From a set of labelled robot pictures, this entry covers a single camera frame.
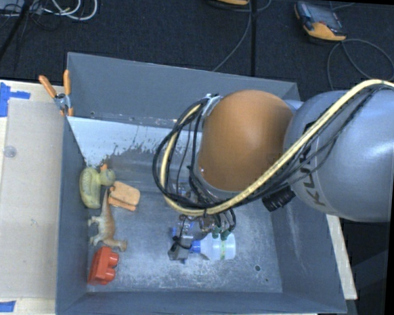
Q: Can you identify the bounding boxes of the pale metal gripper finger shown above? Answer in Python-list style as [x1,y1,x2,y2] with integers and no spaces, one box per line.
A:
[167,234,194,264]
[169,224,186,243]

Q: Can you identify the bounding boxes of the grey metal bin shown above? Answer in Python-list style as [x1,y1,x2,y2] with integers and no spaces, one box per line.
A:
[45,51,366,315]

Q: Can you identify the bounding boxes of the clear plastic bottle blue cap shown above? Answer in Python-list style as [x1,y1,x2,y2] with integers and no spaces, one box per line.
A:
[190,228,238,263]

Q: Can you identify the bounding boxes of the orange toy bread slices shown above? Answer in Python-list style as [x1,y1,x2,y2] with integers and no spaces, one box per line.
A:
[107,180,142,213]

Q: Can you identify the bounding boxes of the tan toy dinosaur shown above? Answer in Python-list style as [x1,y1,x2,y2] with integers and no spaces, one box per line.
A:
[85,188,133,251]

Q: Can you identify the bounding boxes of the red toy building block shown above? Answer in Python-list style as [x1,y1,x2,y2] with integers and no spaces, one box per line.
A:
[87,245,121,288]

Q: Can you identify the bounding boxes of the yellow-green toy duck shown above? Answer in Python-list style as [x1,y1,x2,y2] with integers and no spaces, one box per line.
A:
[77,164,117,211]

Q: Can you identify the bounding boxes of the black cylinder on white bracket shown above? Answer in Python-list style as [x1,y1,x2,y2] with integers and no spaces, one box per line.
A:
[261,183,298,215]

